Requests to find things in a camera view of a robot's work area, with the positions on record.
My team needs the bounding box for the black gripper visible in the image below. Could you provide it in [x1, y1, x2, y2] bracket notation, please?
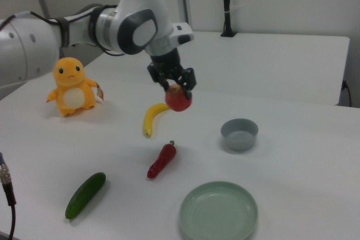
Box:
[147, 48, 197, 99]

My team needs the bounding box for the red apple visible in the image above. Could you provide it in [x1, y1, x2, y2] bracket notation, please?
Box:
[164, 83, 194, 112]

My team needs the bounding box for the grey bowl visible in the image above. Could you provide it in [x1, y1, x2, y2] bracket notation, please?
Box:
[220, 118, 259, 151]

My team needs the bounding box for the yellow banana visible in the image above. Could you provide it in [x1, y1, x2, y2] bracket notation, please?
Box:
[143, 102, 171, 139]

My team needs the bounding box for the red chili pepper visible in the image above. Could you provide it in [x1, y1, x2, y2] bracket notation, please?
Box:
[146, 140, 177, 180]

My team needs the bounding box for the orange dinosaur plush toy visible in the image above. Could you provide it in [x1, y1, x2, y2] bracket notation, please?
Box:
[46, 57, 105, 118]

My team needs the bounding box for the light green plate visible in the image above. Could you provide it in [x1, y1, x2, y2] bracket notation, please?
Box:
[179, 181, 259, 240]

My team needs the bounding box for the green cucumber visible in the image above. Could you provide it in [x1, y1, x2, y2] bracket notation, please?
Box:
[65, 172, 107, 220]

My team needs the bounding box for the black cable strap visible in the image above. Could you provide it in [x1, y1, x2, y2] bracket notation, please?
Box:
[54, 17, 71, 48]

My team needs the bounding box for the black wall cable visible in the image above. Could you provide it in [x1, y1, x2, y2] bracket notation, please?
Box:
[341, 79, 353, 107]

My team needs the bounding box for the cable with metal connector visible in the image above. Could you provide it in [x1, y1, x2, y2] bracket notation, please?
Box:
[0, 152, 17, 240]

